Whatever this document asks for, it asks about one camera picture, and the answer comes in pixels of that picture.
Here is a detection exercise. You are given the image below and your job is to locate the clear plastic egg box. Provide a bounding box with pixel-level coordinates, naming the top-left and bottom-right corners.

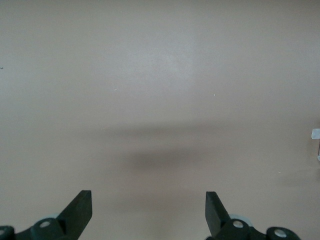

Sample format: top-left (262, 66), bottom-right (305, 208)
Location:
top-left (311, 127), bottom-right (320, 162)

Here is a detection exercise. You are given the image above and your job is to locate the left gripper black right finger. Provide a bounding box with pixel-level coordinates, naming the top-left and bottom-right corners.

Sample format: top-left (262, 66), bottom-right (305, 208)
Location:
top-left (205, 191), bottom-right (301, 240)

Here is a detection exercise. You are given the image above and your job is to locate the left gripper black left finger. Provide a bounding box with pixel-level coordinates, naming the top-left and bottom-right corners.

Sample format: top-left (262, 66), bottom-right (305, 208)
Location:
top-left (0, 189), bottom-right (93, 240)

